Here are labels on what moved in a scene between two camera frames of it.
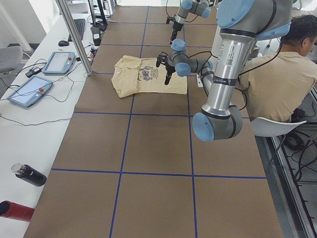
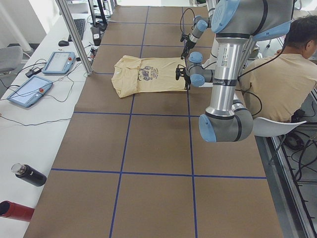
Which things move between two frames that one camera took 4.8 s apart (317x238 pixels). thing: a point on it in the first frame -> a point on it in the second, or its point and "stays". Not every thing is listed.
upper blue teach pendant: x=60 y=62 stays
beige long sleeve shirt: x=133 y=75 stays
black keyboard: x=79 y=24 stays
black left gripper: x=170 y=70 -> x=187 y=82
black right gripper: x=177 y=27 -> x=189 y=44
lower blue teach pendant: x=29 y=91 stays
